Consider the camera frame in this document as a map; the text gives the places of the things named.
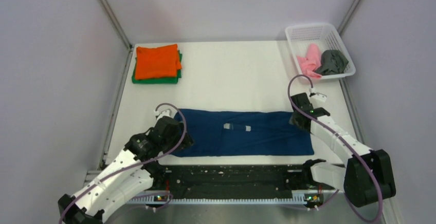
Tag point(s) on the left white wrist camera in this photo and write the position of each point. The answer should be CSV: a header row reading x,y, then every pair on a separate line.
x,y
163,113

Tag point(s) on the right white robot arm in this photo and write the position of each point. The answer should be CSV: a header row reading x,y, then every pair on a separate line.
x,y
366,175

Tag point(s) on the folded orange t-shirt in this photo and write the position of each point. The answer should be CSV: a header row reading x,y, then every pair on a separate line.
x,y
158,62

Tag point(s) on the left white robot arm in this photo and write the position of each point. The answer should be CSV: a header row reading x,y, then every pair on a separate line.
x,y
135,169

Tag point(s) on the folded green t-shirt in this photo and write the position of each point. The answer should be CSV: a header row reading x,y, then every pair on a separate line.
x,y
163,80

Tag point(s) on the grey t-shirt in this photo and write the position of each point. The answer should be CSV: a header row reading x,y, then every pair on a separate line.
x,y
332,62

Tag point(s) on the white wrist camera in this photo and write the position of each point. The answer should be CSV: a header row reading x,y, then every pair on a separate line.
x,y
163,113
317,96

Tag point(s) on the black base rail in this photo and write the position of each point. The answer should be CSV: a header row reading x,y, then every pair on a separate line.
x,y
235,182

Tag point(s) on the white plastic basket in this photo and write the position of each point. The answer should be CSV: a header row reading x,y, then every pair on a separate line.
x,y
325,36

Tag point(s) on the pink t-shirt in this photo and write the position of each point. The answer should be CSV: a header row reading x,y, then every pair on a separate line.
x,y
311,62

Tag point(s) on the blue printed t-shirt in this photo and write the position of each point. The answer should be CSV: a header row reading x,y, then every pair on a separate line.
x,y
232,133

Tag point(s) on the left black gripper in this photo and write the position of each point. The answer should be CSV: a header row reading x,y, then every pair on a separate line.
x,y
187,141

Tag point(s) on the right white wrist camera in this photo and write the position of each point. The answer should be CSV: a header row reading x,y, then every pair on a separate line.
x,y
317,96

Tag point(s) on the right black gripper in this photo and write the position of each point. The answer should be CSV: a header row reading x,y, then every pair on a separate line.
x,y
293,120

